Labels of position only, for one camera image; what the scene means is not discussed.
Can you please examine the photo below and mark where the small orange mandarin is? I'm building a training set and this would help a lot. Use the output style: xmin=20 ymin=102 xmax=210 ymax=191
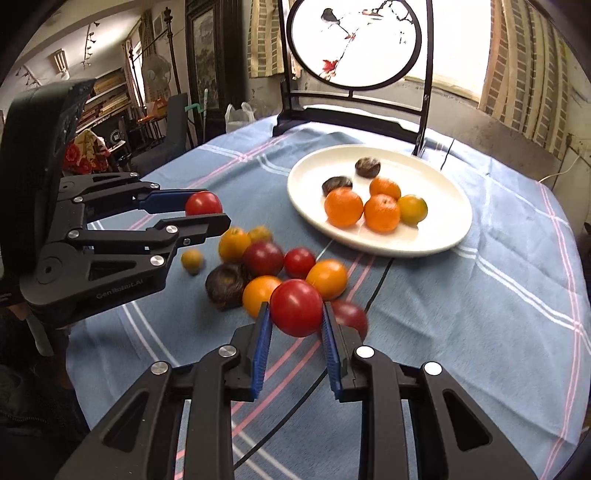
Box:
xmin=370 ymin=176 xmax=402 ymax=201

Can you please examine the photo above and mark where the black cable on table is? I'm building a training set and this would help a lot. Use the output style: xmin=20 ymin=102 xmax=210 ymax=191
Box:
xmin=232 ymin=138 xmax=456 ymax=471

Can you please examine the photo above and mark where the dark framed painting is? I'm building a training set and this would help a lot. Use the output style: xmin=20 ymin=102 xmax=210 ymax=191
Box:
xmin=185 ymin=0 xmax=246 ymax=144

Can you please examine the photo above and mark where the dark red plum left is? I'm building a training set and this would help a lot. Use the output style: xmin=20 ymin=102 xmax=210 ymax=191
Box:
xmin=242 ymin=242 xmax=284 ymax=277

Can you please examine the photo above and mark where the small kumquat behind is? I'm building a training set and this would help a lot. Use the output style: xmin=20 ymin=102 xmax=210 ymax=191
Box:
xmin=249 ymin=225 xmax=273 ymax=244

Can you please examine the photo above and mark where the beige checked curtain left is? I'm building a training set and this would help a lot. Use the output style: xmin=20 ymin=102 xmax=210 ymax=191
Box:
xmin=247 ymin=0 xmax=283 ymax=79

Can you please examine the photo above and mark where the beige checked curtain right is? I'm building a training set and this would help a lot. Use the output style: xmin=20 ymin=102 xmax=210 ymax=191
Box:
xmin=479 ymin=0 xmax=570 ymax=158

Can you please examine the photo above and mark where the small yellow kumquat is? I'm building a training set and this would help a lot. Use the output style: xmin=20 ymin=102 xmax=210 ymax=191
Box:
xmin=180 ymin=249 xmax=205 ymax=276

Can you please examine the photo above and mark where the bird painting screen stand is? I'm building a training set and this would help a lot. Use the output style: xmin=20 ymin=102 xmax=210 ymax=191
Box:
xmin=273 ymin=1 xmax=435 ymax=156

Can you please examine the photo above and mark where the standing fan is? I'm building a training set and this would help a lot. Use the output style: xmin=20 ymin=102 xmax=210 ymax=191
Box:
xmin=141 ymin=54 xmax=171 ymax=101

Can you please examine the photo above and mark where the white round plate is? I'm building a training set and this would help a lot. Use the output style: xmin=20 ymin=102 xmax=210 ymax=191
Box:
xmin=287 ymin=145 xmax=473 ymax=257

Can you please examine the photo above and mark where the small red tomato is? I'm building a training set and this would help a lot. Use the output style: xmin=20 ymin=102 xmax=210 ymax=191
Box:
xmin=283 ymin=247 xmax=317 ymax=280

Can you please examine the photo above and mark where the beige checked curtain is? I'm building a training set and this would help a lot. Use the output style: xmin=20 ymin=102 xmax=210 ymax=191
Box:
xmin=247 ymin=0 xmax=283 ymax=79
xmin=479 ymin=0 xmax=570 ymax=158

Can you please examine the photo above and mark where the dark purple plum right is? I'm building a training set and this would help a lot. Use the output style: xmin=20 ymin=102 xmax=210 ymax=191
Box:
xmin=332 ymin=300 xmax=369 ymax=341

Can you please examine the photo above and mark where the large orange mandarin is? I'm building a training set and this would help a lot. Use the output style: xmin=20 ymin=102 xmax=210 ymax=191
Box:
xmin=324 ymin=187 xmax=363 ymax=228

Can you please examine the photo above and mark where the oblong yellow kumquat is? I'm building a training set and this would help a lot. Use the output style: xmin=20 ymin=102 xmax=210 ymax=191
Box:
xmin=218 ymin=227 xmax=252 ymax=264

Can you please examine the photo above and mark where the white plastic bag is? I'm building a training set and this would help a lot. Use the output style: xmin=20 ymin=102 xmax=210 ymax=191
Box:
xmin=224 ymin=102 xmax=256 ymax=133

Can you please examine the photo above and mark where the large wrinkled passion fruit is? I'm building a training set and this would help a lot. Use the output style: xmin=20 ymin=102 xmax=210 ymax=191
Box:
xmin=205 ymin=264 xmax=249 ymax=311

